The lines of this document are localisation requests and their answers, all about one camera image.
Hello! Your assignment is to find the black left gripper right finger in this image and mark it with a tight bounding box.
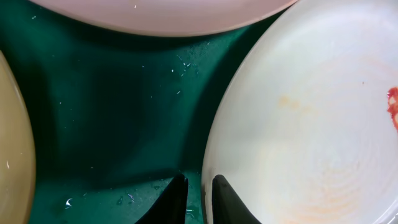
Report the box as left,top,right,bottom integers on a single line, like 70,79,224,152
211,174,261,224

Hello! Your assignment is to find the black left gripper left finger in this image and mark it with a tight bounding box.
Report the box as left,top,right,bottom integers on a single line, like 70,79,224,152
136,174,188,224

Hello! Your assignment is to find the white plate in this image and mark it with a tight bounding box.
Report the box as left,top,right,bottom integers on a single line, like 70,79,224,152
32,0,296,37
201,0,397,223

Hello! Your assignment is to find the yellow plate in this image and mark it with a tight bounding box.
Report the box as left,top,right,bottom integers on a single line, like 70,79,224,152
0,55,36,224

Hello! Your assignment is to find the teal plastic tray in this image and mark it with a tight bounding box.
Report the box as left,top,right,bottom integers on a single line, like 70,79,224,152
1,1,275,223

